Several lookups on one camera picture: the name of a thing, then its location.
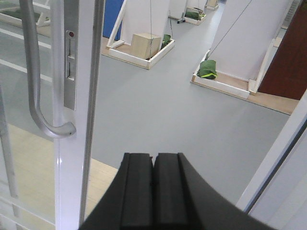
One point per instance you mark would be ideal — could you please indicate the white wooden base frame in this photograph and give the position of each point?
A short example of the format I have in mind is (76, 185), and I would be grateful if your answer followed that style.
(138, 32)
(236, 87)

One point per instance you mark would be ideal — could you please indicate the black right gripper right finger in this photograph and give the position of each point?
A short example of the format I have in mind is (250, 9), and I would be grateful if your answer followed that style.
(183, 200)

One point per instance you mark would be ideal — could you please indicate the white wooden base frame left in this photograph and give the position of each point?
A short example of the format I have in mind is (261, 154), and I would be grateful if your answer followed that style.
(138, 32)

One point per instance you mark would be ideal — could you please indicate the far green sandbag left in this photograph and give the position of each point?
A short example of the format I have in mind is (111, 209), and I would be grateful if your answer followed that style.
(166, 40)

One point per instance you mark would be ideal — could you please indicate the white sliding glass door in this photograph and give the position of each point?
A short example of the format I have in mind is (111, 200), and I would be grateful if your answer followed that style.
(44, 181)

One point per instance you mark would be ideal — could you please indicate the far background green sandbag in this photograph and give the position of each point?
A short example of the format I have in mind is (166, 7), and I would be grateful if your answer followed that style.
(194, 13)

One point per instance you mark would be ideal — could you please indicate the white door frame post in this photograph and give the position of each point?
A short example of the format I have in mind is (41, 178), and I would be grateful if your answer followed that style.
(277, 193)

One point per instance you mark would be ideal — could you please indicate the far green sandbag right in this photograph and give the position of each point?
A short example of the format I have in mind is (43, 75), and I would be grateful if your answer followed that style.
(207, 70)

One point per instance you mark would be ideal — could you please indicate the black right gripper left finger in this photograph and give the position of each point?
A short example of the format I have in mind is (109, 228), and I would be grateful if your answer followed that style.
(128, 202)

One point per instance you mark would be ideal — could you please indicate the silver door lock plate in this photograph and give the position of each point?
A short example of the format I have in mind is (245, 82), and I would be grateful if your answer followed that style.
(70, 70)

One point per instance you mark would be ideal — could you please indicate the brown wooden door panel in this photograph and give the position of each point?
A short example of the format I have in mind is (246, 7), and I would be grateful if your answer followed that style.
(287, 73)

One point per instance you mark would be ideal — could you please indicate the far wooden box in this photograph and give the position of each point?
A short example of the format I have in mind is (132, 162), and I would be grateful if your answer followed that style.
(145, 45)

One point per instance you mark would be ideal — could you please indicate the white wooden base frame right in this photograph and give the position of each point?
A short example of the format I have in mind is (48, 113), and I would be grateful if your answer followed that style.
(236, 87)

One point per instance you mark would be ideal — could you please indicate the silver door handle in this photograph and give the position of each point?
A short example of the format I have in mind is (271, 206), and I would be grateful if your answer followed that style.
(33, 75)

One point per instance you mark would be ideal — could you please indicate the blue wall panel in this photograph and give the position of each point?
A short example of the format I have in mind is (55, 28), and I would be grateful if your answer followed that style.
(112, 9)

